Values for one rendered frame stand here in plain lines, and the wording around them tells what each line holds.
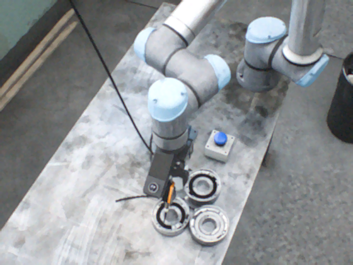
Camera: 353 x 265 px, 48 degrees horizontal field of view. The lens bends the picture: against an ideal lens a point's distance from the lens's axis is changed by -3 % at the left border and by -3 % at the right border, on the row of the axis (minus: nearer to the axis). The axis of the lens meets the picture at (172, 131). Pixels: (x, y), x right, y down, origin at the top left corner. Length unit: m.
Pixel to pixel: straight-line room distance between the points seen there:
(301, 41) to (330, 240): 1.17
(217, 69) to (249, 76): 0.56
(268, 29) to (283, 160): 1.07
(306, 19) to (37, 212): 0.90
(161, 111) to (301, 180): 1.51
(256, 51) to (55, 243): 0.82
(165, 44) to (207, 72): 0.12
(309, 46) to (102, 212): 0.74
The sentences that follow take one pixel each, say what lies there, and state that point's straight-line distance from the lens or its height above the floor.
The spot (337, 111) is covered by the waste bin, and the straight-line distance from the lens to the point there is 2.26.
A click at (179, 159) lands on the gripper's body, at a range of 0.93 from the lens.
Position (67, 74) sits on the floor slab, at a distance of 2.67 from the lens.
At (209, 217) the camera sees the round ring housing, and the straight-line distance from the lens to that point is 1.13.
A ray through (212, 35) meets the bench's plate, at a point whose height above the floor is 0.80.
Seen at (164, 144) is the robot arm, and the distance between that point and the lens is 0.85.
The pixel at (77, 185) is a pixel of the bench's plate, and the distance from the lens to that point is 1.25.
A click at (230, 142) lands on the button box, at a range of 1.23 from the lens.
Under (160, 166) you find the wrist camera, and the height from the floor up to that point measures 1.09.
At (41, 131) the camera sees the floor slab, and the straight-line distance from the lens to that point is 2.44.
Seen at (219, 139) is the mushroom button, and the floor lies 0.87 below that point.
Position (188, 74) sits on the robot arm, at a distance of 0.82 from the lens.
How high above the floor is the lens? 1.87
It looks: 55 degrees down
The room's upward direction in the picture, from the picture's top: 4 degrees counter-clockwise
